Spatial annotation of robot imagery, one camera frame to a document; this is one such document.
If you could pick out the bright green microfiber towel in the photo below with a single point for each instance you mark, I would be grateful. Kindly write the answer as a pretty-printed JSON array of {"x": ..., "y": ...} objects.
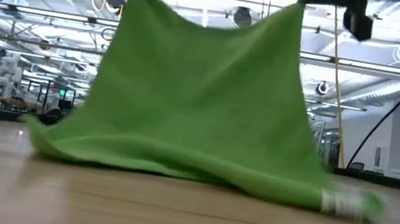
[{"x": 198, "y": 99}]

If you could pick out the white-ringed black ceiling reel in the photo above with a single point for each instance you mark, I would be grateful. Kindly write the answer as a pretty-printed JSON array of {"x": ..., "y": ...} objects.
[{"x": 322, "y": 87}]

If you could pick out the white robot figure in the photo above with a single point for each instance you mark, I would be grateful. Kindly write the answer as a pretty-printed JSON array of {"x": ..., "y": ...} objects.
[{"x": 7, "y": 73}]

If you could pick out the black metal table frame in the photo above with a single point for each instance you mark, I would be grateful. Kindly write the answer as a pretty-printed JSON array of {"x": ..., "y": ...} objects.
[{"x": 395, "y": 183}]

